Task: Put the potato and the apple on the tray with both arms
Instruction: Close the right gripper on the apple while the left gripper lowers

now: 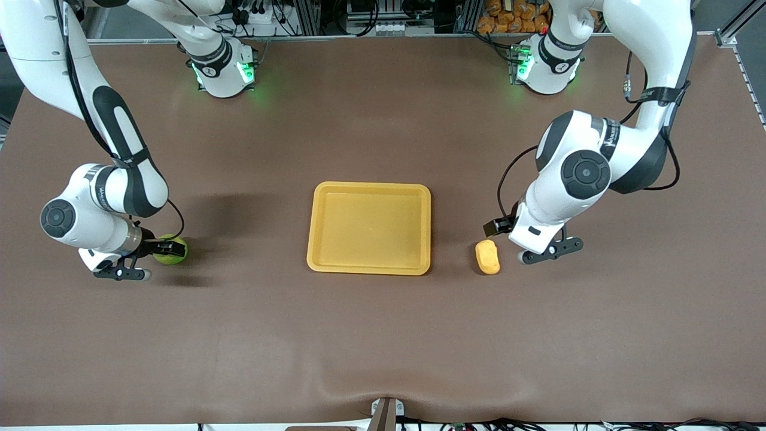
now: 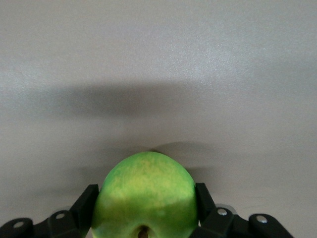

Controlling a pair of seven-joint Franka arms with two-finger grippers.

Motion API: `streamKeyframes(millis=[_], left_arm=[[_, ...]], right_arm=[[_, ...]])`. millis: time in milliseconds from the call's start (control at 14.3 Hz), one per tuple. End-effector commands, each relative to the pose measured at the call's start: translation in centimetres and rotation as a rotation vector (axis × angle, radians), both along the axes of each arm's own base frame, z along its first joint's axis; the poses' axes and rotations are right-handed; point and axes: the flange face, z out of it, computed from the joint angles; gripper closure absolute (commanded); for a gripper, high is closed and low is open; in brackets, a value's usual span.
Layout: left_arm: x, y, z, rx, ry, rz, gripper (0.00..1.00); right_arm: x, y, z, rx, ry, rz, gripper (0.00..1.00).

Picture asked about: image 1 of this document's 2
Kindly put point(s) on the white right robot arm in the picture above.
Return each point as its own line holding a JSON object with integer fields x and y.
{"x": 78, "y": 215}

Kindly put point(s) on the aluminium frame post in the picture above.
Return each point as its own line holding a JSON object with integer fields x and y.
{"x": 309, "y": 17}
{"x": 727, "y": 37}
{"x": 468, "y": 15}

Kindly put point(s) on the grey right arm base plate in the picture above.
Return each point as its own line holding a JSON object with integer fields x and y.
{"x": 255, "y": 57}

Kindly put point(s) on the pile of orange toy foods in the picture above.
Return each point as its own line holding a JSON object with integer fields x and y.
{"x": 508, "y": 17}

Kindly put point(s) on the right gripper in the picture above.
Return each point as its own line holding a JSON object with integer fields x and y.
{"x": 148, "y": 245}

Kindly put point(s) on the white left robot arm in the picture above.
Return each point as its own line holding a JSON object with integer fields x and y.
{"x": 556, "y": 197}

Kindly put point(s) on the silver table edge rail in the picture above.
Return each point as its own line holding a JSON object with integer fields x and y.
{"x": 383, "y": 37}

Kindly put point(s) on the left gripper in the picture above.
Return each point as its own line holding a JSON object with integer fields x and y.
{"x": 496, "y": 227}

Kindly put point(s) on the green apple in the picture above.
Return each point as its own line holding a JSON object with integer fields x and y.
{"x": 170, "y": 261}

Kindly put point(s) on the metal table clamp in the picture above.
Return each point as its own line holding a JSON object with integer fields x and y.
{"x": 387, "y": 414}

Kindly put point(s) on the yellow plastic tray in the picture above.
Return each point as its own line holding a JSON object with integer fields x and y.
{"x": 368, "y": 227}

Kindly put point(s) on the yellow potato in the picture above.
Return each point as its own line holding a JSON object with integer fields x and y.
{"x": 488, "y": 257}

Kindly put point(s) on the brown table mat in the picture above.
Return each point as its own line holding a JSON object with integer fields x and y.
{"x": 383, "y": 335}

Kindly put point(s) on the white socket strip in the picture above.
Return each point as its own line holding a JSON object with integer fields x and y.
{"x": 392, "y": 27}

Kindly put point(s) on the white power strip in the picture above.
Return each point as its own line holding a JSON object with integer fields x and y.
{"x": 263, "y": 17}

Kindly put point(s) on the grey left arm base plate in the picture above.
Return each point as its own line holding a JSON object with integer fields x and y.
{"x": 513, "y": 63}

